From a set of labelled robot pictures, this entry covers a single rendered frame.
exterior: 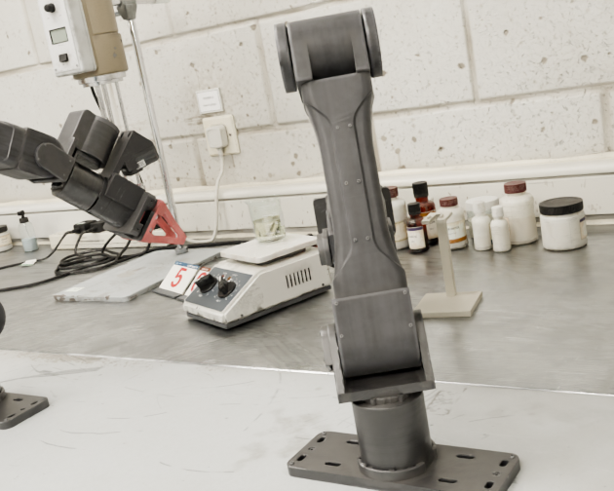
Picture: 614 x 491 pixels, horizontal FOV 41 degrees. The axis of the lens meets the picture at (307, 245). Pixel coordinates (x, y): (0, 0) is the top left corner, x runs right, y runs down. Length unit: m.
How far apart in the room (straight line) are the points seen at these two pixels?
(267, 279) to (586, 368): 0.51
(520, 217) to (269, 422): 0.65
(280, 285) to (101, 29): 0.61
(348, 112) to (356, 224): 0.10
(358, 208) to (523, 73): 0.84
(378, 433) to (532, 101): 0.91
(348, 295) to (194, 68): 1.22
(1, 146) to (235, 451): 0.51
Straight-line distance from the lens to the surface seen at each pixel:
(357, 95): 0.73
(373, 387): 0.70
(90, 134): 1.20
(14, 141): 1.12
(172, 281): 1.49
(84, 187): 1.18
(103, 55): 1.57
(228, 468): 0.81
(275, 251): 1.23
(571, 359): 0.93
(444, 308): 1.11
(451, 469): 0.73
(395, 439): 0.70
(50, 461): 0.94
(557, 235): 1.33
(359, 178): 0.71
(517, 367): 0.93
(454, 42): 1.54
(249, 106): 1.78
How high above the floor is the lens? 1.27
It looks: 13 degrees down
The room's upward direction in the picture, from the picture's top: 10 degrees counter-clockwise
